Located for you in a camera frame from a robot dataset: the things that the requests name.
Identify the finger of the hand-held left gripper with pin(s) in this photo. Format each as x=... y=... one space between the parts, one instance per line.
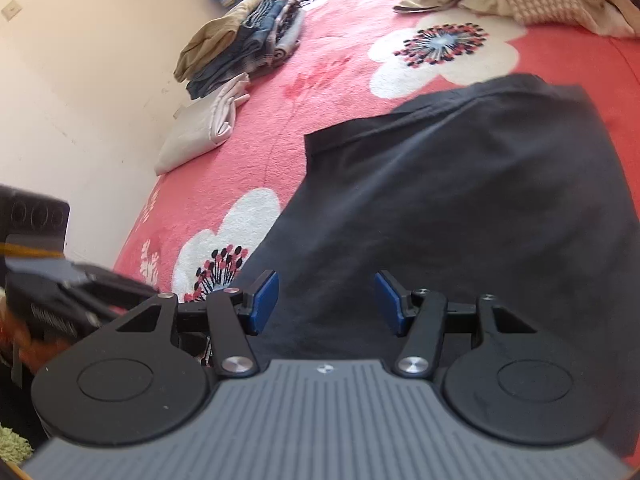
x=97 y=305
x=120 y=282

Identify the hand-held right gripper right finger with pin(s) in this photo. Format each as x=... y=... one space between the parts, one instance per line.
x=390 y=305

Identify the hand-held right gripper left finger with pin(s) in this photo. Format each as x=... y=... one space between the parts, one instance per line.
x=264 y=305

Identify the black pants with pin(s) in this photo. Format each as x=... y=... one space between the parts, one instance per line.
x=450 y=200

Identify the stack of folded clothes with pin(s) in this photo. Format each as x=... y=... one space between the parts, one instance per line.
x=245 y=55

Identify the black furniture panel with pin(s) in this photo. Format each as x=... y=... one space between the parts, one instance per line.
x=30 y=215

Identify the green shaggy rug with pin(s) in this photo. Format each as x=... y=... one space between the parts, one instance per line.
x=12 y=447

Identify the folded white cloth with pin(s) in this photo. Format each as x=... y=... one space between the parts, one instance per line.
x=200 y=135

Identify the red floral blanket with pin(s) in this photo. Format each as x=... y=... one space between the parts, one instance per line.
x=310 y=110

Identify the folded tan garment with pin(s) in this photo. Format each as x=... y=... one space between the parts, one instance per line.
x=215 y=40

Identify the folded plaid garment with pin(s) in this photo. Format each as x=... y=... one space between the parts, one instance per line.
x=280 y=35

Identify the folded grey garment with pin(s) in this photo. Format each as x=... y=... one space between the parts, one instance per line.
x=296 y=30

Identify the white wall outlet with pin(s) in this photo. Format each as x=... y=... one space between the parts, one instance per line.
x=11 y=10

